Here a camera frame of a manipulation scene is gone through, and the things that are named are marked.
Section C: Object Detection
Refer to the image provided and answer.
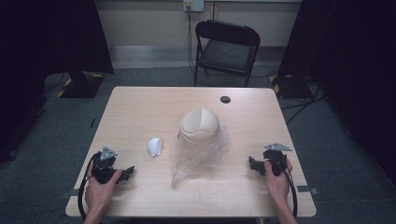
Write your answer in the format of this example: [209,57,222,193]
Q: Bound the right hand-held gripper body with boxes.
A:
[262,142,293,177]

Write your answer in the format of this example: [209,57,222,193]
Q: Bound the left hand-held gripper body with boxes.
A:
[92,146,126,185]

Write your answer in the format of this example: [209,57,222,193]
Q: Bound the white paper tissue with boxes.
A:
[146,136,163,159]

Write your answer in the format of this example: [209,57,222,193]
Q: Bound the beige swing-lid trash can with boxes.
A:
[177,107,226,166]

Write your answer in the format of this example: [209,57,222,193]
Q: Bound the person's left hand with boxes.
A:
[84,163,123,214]

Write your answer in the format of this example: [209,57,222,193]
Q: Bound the person's right hand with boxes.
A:
[263,158,294,205]

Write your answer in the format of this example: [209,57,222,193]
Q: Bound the clear plastic bag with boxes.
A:
[170,120,233,189]

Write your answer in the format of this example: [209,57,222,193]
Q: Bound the black stand base striped tape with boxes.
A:
[268,74,313,100]
[56,68,106,100]

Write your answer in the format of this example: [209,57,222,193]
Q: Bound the black folding chair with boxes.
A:
[193,19,262,88]

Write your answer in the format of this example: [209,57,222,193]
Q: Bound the black curtain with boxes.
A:
[0,0,115,163]
[277,0,396,188]

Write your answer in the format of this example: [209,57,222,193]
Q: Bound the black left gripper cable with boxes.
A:
[77,152,101,221]

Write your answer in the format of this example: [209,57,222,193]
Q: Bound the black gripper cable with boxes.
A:
[77,152,101,221]
[266,158,299,218]

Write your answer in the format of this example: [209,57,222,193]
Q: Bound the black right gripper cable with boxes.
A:
[266,158,299,218]

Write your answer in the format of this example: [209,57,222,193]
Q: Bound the grey table edge bracket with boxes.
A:
[60,189,80,200]
[296,185,319,196]

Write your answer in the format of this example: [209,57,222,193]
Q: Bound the black floor cables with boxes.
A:
[279,77,327,125]

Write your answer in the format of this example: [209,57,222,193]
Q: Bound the black wall cable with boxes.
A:
[186,5,207,77]

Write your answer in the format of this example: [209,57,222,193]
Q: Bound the white wall socket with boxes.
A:
[182,0,205,13]

